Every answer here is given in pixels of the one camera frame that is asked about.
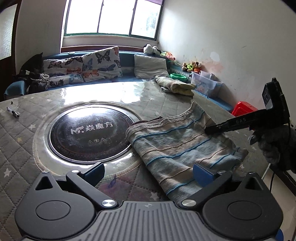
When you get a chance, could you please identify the orange green plush toy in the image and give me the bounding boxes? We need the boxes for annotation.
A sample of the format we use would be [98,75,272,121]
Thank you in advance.
[161,51,176,61]

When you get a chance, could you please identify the white black plush toy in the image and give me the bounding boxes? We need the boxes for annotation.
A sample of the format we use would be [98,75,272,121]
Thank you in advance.
[143,44,161,56]

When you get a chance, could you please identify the brown green plush toys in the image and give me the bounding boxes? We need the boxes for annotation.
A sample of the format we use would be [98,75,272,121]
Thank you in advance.
[181,61,202,74]

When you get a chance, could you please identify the grey square cushion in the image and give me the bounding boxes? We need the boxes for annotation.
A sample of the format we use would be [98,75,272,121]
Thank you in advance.
[134,54,169,79]

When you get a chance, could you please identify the dark wooden door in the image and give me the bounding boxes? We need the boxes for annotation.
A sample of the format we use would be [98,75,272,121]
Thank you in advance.
[1,1,22,100]

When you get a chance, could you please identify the red plastic stool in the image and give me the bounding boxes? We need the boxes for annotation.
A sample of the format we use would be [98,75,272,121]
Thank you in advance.
[232,101,257,117]

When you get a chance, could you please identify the blue striped knit garment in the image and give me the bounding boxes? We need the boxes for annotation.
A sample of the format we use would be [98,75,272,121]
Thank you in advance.
[126,102,248,203]

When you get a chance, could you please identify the black pen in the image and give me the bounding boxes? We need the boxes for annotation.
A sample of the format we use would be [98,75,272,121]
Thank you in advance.
[6,106,20,118]

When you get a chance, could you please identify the blue corner sofa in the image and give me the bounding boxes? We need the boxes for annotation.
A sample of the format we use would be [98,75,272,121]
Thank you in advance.
[4,50,234,113]

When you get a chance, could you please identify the long butterfly print pillow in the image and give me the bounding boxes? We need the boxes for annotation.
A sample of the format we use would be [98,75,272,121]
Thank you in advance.
[43,57,84,88]

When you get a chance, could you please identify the clear plastic storage box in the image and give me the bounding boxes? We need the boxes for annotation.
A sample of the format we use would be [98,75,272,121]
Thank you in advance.
[191,72,223,98]

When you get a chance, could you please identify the black bag on sofa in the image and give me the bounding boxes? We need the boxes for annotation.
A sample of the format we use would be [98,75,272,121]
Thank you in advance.
[18,52,49,94]

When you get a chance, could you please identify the green framed window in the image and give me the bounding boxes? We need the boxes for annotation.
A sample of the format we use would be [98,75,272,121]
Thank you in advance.
[64,0,164,40]

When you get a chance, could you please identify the green bowl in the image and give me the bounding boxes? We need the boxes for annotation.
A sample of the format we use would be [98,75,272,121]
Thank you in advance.
[170,73,188,83]

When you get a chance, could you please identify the yellow folded garment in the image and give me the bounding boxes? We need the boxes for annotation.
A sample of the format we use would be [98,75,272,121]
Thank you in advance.
[154,75,196,96]

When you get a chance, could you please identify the large butterfly print pillow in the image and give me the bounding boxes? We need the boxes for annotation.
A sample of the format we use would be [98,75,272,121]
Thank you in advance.
[81,46,123,82]

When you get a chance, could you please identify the round black induction cooktop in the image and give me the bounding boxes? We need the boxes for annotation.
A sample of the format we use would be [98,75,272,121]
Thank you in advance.
[47,103,140,164]

